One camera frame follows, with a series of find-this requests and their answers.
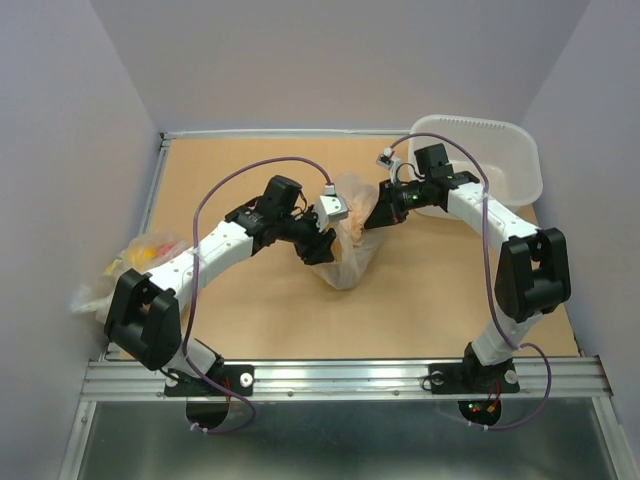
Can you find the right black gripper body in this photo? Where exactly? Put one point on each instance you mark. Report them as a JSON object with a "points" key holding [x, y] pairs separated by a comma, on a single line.
{"points": [[409, 197]]}

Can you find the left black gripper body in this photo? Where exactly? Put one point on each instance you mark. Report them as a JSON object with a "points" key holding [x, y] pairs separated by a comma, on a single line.
{"points": [[303, 233]]}

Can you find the translucent banana-print plastic bag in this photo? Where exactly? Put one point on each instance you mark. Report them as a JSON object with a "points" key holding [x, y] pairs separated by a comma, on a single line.
{"points": [[354, 247]]}

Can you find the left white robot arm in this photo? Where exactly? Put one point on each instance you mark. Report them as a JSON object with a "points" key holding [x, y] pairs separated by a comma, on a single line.
{"points": [[151, 314]]}

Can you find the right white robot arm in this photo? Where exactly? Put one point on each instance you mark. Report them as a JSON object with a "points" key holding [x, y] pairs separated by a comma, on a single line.
{"points": [[532, 278]]}

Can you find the filled plastic bag at left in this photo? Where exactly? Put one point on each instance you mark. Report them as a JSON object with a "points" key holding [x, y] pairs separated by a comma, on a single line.
{"points": [[143, 253]]}

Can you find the white plastic bin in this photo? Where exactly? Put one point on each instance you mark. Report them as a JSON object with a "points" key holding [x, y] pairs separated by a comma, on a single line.
{"points": [[506, 152]]}

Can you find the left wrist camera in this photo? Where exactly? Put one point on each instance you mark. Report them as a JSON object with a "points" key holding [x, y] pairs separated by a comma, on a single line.
{"points": [[329, 208]]}

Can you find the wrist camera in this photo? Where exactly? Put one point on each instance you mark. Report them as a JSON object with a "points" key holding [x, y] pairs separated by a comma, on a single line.
{"points": [[329, 208], [390, 162]]}

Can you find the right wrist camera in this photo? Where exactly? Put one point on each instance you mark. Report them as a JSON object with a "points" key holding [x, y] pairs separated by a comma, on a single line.
{"points": [[390, 162]]}

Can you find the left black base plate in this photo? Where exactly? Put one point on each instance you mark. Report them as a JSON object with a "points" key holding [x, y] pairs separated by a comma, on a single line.
{"points": [[218, 405]]}

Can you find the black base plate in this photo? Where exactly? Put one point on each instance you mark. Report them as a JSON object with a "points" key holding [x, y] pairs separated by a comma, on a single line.
{"points": [[218, 405], [480, 387]]}

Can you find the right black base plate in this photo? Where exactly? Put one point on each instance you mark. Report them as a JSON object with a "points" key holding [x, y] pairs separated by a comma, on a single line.
{"points": [[480, 387]]}

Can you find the aluminium rail frame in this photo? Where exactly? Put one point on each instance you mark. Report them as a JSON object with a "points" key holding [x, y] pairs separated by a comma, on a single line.
{"points": [[338, 375]]}

